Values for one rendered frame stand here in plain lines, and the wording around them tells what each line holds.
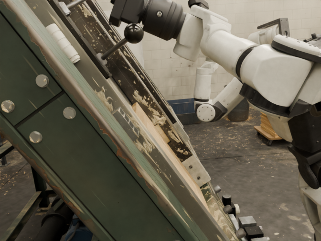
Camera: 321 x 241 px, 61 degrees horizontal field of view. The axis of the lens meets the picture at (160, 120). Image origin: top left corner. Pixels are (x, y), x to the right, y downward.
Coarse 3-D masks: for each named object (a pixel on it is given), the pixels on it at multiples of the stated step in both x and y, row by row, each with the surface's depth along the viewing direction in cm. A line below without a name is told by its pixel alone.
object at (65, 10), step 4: (76, 0) 56; (80, 0) 56; (84, 0) 57; (60, 4) 54; (64, 4) 55; (68, 4) 55; (72, 4) 56; (76, 4) 56; (60, 8) 54; (64, 8) 54; (68, 8) 55; (64, 12) 54; (68, 12) 55
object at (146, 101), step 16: (64, 0) 85; (80, 16) 87; (96, 32) 88; (96, 48) 90; (112, 64) 91; (128, 64) 92; (128, 80) 93; (128, 96) 94; (144, 96) 94; (160, 112) 96; (176, 144) 99; (192, 160) 101; (192, 176) 103; (208, 176) 103
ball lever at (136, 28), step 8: (128, 24) 51; (136, 24) 51; (128, 32) 50; (136, 32) 50; (128, 40) 51; (136, 40) 51; (112, 48) 55; (96, 56) 57; (104, 56) 57; (104, 64) 57
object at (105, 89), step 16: (32, 0) 52; (48, 16) 53; (64, 32) 54; (80, 48) 55; (80, 64) 56; (96, 80) 57; (112, 96) 58; (128, 112) 59; (144, 128) 62; (144, 144) 61; (160, 160) 62; (160, 176) 63; (176, 176) 63; (176, 192) 64; (192, 192) 66; (192, 208) 65; (208, 224) 67; (224, 240) 68
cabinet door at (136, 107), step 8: (136, 104) 91; (136, 112) 80; (144, 112) 95; (144, 120) 84; (152, 128) 91; (160, 136) 95; (160, 144) 86; (168, 152) 90; (176, 160) 94; (184, 168) 99; (184, 176) 89; (192, 184) 94; (200, 192) 97; (208, 208) 90
